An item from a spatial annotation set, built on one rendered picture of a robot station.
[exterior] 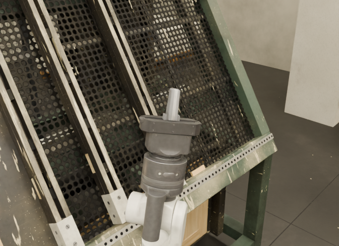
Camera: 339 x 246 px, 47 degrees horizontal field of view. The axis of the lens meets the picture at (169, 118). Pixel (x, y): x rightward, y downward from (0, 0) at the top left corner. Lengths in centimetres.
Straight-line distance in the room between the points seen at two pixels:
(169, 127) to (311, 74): 385
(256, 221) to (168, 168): 180
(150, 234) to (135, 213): 6
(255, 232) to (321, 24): 251
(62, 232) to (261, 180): 128
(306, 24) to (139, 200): 381
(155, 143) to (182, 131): 6
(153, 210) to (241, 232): 193
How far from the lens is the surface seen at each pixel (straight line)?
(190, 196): 179
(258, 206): 245
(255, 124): 223
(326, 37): 440
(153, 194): 76
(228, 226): 270
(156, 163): 76
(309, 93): 461
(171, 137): 76
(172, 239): 84
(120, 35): 174
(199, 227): 243
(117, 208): 154
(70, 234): 146
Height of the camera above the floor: 192
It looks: 26 degrees down
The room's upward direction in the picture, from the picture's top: straight up
